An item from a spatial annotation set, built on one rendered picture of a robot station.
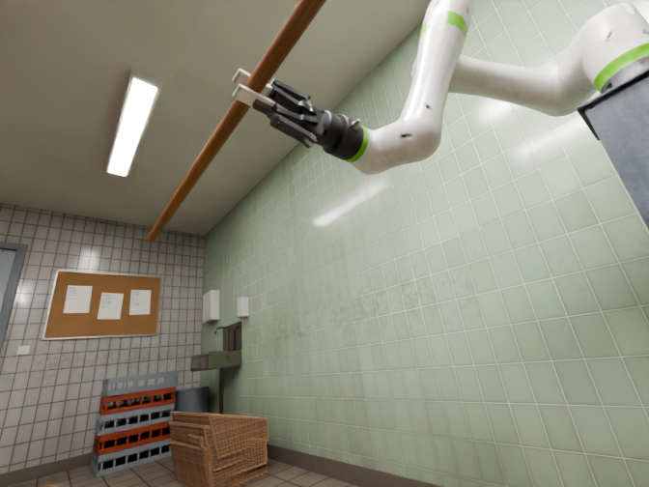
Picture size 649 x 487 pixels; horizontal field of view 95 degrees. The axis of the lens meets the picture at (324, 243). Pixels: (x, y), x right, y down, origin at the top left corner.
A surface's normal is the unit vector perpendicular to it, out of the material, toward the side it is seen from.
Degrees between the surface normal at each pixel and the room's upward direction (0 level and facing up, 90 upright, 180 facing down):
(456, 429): 90
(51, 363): 90
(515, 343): 90
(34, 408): 90
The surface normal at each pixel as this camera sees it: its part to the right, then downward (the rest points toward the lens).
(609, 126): -0.79, -0.13
